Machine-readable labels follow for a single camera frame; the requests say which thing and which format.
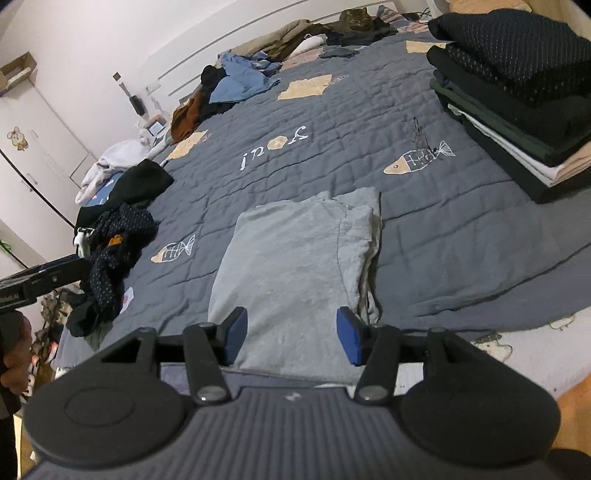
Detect mottled patterned cloth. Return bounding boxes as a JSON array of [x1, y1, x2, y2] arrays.
[[31, 285, 88, 397]]

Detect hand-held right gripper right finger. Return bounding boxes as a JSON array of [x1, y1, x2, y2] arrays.
[[336, 307, 472, 406]]

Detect white and black garment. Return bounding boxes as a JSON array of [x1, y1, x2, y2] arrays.
[[73, 226, 94, 258]]

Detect stack of folded clothes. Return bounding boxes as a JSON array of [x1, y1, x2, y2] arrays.
[[426, 9, 591, 204]]

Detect dark grey garment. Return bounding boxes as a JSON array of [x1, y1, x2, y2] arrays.
[[320, 45, 362, 60]]

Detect small cardboard box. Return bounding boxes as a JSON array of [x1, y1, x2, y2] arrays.
[[0, 52, 38, 90]]

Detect blue printed cloth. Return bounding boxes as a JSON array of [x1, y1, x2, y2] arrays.
[[89, 172, 126, 207]]

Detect blue denim garment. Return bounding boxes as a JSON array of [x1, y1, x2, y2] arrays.
[[208, 51, 282, 104]]

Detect plaid garment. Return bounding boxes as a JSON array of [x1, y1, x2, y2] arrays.
[[376, 4, 432, 32]]

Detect white headboard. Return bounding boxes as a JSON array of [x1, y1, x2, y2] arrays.
[[154, 0, 437, 100]]

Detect white cloth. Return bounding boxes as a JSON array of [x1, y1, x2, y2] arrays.
[[293, 36, 326, 55]]

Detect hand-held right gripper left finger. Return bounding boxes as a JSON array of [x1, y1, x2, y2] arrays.
[[99, 307, 250, 406]]

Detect brown garment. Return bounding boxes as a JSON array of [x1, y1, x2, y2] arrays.
[[170, 90, 209, 141]]

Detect white wardrobe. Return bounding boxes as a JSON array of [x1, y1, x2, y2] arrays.
[[0, 80, 100, 273]]

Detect grey long-sleeve shirt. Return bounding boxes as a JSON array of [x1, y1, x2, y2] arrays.
[[208, 187, 384, 384]]

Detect black hairbrush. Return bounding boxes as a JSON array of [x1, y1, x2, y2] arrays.
[[121, 79, 146, 115]]

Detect beige garment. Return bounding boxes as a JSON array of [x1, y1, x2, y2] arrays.
[[231, 19, 334, 62]]

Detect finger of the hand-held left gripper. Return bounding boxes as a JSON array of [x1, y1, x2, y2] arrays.
[[21, 257, 94, 303]]

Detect dark blue patterned garment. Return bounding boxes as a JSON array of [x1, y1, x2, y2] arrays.
[[67, 203, 158, 337]]

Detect tabby cat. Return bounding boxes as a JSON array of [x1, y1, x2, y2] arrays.
[[339, 7, 375, 32]]

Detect large black garment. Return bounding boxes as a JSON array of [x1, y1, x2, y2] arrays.
[[76, 159, 175, 228]]

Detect grey quilted blanket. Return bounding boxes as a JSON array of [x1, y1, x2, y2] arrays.
[[55, 14, 591, 370]]

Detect black wire eyeglasses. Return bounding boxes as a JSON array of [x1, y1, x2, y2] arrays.
[[411, 116, 439, 155]]

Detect person's left hand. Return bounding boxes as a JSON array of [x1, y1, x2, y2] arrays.
[[0, 311, 34, 395]]

